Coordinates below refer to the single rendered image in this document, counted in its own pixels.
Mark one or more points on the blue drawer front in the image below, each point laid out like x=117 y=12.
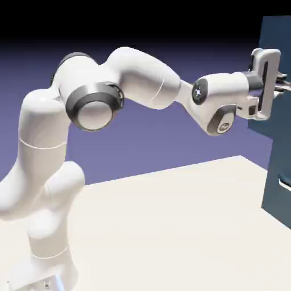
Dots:
x=282 y=113
x=276 y=195

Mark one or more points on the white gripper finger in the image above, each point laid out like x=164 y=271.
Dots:
x=281 y=75
x=278 y=93

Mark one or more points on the blue cabinet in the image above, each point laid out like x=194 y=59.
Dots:
x=282 y=147

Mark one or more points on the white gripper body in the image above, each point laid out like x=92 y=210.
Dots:
x=271 y=68

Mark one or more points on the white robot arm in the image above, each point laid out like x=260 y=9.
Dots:
x=141 y=77

